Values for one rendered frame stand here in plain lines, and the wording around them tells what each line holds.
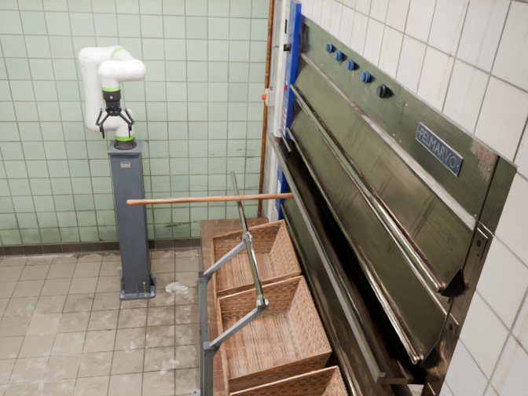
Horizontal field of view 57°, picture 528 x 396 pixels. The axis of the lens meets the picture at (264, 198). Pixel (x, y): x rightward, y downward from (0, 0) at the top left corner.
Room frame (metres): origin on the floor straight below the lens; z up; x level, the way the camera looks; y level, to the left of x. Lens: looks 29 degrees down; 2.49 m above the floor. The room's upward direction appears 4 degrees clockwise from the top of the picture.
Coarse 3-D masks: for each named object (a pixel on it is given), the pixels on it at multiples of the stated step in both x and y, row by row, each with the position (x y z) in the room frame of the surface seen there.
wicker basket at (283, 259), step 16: (272, 224) 2.65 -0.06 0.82; (224, 240) 2.61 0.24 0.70; (240, 240) 2.62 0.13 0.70; (256, 240) 2.64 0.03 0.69; (272, 240) 2.66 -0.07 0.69; (288, 240) 2.44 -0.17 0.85; (240, 256) 2.60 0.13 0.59; (256, 256) 2.61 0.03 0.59; (272, 256) 2.59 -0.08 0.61; (288, 256) 2.35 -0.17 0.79; (224, 272) 2.42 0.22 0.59; (240, 272) 2.43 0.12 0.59; (272, 272) 2.46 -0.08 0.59; (288, 272) 2.27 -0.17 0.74; (240, 288) 2.08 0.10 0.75
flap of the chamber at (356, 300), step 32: (288, 160) 2.37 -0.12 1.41; (320, 192) 2.06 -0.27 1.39; (320, 224) 1.75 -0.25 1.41; (320, 256) 1.53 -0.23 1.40; (352, 256) 1.54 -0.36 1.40; (352, 288) 1.33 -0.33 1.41; (352, 320) 1.17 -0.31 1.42; (384, 320) 1.20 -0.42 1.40; (384, 352) 1.05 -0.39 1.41; (416, 384) 0.97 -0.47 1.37
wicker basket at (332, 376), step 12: (312, 372) 1.47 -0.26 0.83; (324, 372) 1.47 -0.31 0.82; (336, 372) 1.46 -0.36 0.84; (264, 384) 1.43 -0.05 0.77; (276, 384) 1.43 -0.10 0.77; (288, 384) 1.45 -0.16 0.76; (300, 384) 1.46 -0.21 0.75; (312, 384) 1.46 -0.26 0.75; (324, 384) 1.48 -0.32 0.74; (336, 384) 1.43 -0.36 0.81
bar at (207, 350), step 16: (240, 208) 2.23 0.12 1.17; (224, 256) 1.96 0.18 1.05; (208, 272) 1.93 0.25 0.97; (256, 272) 1.69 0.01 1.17; (256, 288) 1.59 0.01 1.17; (256, 304) 1.51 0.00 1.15; (240, 320) 1.49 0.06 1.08; (224, 336) 1.47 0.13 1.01; (208, 352) 1.44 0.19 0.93; (208, 368) 1.44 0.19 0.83; (208, 384) 1.44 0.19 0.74
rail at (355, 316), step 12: (276, 144) 2.53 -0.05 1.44; (288, 168) 2.22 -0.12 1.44; (300, 192) 1.97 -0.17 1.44; (312, 216) 1.76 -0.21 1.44; (312, 228) 1.69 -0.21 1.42; (324, 252) 1.51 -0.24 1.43; (336, 276) 1.36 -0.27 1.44; (348, 300) 1.24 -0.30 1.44; (360, 324) 1.13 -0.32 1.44; (372, 348) 1.03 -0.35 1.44; (372, 360) 0.99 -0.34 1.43; (384, 372) 0.95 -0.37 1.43
